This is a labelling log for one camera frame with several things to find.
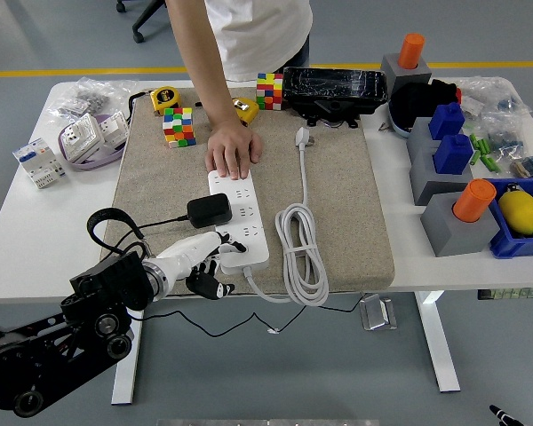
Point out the person's right hand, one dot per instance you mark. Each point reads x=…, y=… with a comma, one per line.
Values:
x=232, y=148

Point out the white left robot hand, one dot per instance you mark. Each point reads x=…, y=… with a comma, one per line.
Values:
x=186, y=255

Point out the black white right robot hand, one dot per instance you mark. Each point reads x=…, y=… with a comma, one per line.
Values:
x=501, y=416

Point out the black plug adapter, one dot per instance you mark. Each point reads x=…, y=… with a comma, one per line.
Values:
x=209, y=210

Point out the white power strip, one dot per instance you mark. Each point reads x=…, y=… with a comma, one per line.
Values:
x=257, y=222

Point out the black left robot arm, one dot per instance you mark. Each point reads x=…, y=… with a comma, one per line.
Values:
x=111, y=275

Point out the person's right forearm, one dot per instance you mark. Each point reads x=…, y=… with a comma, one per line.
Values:
x=212, y=95

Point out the yellow tape measure silver clip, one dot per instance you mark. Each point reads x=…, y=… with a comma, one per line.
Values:
x=248, y=111

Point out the colourful puzzle cube stack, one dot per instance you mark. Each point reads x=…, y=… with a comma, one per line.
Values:
x=179, y=128
x=268, y=91

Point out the yellow tape measure black label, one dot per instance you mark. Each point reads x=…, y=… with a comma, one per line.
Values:
x=164, y=99

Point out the white table leg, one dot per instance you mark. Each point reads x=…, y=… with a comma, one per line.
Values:
x=124, y=386
x=439, y=346

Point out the grey-brown mat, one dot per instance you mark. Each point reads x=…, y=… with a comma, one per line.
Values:
x=337, y=199

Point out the black wrapped box device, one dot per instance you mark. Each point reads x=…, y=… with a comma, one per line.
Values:
x=333, y=84

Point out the person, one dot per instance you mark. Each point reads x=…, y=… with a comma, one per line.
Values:
x=266, y=31

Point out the table control panel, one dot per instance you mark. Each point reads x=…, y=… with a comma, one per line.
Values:
x=511, y=294

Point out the clear bag grey screws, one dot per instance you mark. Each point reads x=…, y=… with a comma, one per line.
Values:
x=89, y=95

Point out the pale blue round base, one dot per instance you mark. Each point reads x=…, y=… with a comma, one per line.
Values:
x=397, y=126

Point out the blue storage bin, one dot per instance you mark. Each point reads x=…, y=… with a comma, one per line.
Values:
x=511, y=248

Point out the white circuit breaker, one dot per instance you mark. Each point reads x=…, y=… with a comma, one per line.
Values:
x=37, y=162

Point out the grey holder block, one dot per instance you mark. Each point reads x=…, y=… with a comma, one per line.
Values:
x=419, y=133
x=388, y=64
x=426, y=182
x=452, y=235

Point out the black cloth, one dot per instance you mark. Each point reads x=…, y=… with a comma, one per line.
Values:
x=415, y=102

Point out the orange cylinder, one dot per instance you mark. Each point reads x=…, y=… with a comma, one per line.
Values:
x=410, y=51
x=472, y=202

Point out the yellow lemon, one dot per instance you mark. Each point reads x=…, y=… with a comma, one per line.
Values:
x=519, y=212

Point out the blue peg block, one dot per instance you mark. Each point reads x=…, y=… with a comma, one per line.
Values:
x=452, y=155
x=446, y=122

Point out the small black white toy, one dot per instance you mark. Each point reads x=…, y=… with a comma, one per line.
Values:
x=511, y=188

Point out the small red item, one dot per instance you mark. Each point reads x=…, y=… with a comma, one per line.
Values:
x=458, y=95

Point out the green plastic anchor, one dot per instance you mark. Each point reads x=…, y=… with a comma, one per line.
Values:
x=486, y=160
x=493, y=165
x=483, y=145
x=473, y=141
x=475, y=158

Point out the clear bag of resistors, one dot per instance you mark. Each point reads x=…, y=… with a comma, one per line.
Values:
x=530, y=166

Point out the clear bag white parts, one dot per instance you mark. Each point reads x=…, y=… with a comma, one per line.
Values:
x=484, y=95

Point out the clear bag blue parts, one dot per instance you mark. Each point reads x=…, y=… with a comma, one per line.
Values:
x=506, y=133

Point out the white wall socket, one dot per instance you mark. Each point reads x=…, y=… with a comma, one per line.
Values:
x=81, y=135
x=114, y=128

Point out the silver metal bracket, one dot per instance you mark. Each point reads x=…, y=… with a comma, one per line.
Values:
x=377, y=313

